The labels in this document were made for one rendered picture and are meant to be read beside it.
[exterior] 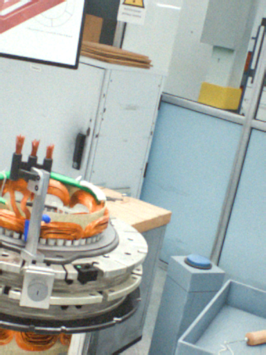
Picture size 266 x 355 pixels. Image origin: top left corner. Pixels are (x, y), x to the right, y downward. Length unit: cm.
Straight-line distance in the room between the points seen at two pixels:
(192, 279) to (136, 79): 232
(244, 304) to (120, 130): 240
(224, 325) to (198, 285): 17
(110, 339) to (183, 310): 20
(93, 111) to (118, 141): 25
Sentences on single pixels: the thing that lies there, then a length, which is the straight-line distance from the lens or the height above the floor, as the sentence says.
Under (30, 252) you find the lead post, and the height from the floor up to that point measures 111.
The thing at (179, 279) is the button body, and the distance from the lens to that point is 109.
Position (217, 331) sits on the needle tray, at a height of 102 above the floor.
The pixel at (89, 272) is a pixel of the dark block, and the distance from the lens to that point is 81.
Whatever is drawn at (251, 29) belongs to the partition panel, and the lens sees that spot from 335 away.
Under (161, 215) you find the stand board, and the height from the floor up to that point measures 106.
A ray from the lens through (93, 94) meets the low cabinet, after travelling 316.
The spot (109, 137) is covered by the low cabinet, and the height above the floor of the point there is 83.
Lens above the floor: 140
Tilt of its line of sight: 14 degrees down
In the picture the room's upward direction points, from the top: 12 degrees clockwise
